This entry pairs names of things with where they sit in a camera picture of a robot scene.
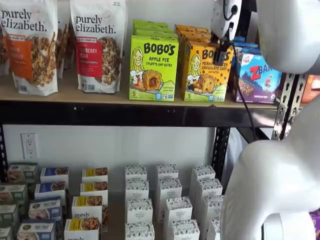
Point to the purple snack box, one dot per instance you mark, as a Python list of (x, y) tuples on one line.
[(315, 217)]

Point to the blue white granola box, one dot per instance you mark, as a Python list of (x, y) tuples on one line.
[(55, 174), (45, 208), (36, 231), (50, 190)]

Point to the white patterned box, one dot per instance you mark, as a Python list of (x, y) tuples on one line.
[(167, 172), (136, 172), (170, 190), (139, 232), (213, 207), (139, 211), (137, 188), (209, 190), (178, 210), (203, 173), (213, 230), (185, 231)]

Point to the wooden shelf board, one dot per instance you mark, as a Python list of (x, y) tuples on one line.
[(75, 96)]

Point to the granola bag red label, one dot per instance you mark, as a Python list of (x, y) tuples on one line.
[(97, 50)]

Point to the white wall outlet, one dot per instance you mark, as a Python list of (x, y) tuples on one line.
[(29, 146)]

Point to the white granola pouch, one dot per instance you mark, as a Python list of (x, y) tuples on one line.
[(65, 47), (3, 55)]

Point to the orange Bobo's peanut butter box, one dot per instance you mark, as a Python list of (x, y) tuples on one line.
[(195, 40), (193, 34), (191, 28), (205, 77)]

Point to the orange brown snack box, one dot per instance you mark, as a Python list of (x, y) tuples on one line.
[(310, 87)]

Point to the granola bag orange label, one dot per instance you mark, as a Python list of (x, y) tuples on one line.
[(32, 50)]

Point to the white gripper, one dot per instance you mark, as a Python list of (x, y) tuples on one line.
[(225, 17)]

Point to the purple blue Zbar box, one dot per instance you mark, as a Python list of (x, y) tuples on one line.
[(257, 82), (247, 48), (240, 39)]

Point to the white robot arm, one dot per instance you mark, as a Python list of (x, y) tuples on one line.
[(275, 175)]

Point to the black metal shelf rack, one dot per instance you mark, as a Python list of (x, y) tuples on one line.
[(125, 115)]

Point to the green Bobo's apple pie box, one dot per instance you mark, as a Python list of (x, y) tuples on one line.
[(153, 70), (152, 27), (155, 32), (150, 23)]

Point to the yellow white granola box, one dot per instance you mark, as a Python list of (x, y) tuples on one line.
[(81, 230), (93, 189), (87, 207), (95, 174)]

